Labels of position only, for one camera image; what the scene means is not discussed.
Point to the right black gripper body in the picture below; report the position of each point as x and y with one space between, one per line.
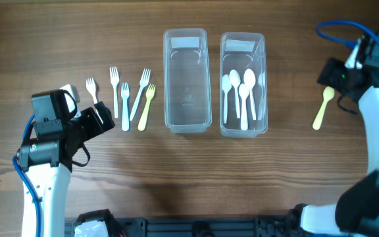
331 74

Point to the clear plastic container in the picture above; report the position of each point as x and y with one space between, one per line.
187 85
240 51

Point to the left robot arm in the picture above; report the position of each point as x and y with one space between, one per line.
44 161

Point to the yellow spoon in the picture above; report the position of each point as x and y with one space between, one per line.
328 94

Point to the left clear plastic container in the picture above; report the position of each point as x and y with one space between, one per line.
187 85

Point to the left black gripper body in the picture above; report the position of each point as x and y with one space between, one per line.
95 120

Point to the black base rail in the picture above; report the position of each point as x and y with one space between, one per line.
263 226

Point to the white fork far left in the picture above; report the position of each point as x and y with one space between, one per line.
92 87

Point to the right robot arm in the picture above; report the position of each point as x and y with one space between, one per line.
356 213

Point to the yellow fork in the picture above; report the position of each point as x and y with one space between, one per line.
150 93

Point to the right clear plastic container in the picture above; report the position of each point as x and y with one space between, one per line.
240 51

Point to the white fork slanted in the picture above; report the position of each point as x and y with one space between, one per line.
144 81

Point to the white spoon top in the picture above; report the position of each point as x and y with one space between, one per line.
250 81

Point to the white spoon thick handle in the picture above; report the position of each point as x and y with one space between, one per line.
243 93

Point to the light blue fork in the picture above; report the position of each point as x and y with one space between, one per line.
125 93

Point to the white fork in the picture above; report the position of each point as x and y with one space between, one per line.
92 87
115 80

